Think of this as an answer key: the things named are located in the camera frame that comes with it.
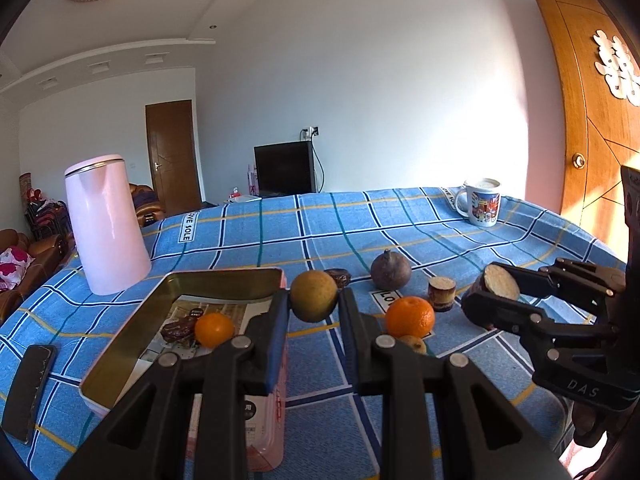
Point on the brown-green pear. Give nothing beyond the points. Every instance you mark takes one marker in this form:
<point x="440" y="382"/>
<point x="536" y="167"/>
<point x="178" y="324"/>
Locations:
<point x="313" y="295"/>

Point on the black flat phone case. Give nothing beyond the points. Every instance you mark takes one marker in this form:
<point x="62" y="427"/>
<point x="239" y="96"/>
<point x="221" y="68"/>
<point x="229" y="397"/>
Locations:
<point x="30" y="390"/>

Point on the black television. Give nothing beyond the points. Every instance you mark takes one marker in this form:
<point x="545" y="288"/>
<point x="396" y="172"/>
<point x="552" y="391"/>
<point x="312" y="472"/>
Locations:
<point x="285" y="167"/>

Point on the blue plaid tablecloth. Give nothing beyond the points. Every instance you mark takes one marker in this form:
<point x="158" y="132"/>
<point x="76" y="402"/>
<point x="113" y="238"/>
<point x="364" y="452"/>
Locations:
<point x="325" y="230"/>

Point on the brown leather armchair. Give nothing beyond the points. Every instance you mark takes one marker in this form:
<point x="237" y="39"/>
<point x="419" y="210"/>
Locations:
<point x="145" y="205"/>

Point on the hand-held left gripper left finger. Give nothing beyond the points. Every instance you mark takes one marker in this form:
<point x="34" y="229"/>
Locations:
<point x="278" y="345"/>

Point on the dark purple round fruit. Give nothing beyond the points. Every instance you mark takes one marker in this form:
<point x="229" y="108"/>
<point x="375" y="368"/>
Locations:
<point x="391" y="270"/>

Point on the light wooden door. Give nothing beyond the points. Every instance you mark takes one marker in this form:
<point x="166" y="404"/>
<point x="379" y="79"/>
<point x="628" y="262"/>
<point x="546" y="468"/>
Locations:
<point x="590" y="135"/>

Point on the orange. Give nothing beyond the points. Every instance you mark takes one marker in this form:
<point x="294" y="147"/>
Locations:
<point x="410" y="316"/>

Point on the pink metal tin box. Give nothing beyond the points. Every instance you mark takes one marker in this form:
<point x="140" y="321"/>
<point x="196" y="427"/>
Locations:
<point x="125" y="350"/>

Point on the wall socket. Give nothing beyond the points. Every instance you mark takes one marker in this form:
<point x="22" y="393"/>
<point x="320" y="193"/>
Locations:
<point x="310" y="132"/>

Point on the red date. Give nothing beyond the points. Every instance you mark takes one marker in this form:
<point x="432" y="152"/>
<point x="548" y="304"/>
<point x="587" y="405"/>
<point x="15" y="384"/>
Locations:
<point x="336" y="276"/>
<point x="175" y="331"/>

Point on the small tangerine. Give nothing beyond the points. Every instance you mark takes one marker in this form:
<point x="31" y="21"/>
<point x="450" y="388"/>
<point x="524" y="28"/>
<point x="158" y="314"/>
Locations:
<point x="214" y="330"/>

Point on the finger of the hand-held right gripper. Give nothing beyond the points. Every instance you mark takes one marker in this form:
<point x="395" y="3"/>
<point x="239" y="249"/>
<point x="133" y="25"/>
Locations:
<point x="520" y="317"/>
<point x="575" y="277"/>

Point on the stacked dark chairs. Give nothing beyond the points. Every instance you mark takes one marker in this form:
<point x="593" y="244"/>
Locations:
<point x="45" y="215"/>

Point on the dark wooden door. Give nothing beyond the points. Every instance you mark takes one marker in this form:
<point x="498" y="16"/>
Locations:
<point x="172" y="155"/>

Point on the brown leather sofa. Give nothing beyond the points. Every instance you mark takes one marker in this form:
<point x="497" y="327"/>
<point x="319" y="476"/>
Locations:
<point x="40" y="260"/>

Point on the small brown fruit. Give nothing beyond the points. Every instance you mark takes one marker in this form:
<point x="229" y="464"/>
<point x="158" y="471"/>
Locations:
<point x="415" y="344"/>

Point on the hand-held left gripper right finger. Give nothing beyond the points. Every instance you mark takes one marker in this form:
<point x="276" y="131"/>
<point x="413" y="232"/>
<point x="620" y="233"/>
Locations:
<point x="349" y="330"/>

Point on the pink electric kettle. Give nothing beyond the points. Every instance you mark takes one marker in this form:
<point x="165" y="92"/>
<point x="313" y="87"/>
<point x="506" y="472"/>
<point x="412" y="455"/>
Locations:
<point x="102" y="225"/>

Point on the small wooden cylinder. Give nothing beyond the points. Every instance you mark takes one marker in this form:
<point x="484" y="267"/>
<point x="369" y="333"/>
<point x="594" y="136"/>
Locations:
<point x="441" y="293"/>

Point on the white paper door decoration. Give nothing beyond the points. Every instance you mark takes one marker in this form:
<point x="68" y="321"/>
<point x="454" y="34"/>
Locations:
<point x="617" y="67"/>

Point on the printed white mug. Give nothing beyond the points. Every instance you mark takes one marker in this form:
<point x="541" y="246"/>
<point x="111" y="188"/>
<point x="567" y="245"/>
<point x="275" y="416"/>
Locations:
<point x="481" y="205"/>

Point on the brass door knob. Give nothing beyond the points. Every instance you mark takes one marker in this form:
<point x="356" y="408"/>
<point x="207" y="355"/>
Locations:
<point x="580" y="161"/>

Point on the pink floral pillow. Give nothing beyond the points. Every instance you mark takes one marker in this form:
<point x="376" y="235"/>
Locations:
<point x="12" y="265"/>

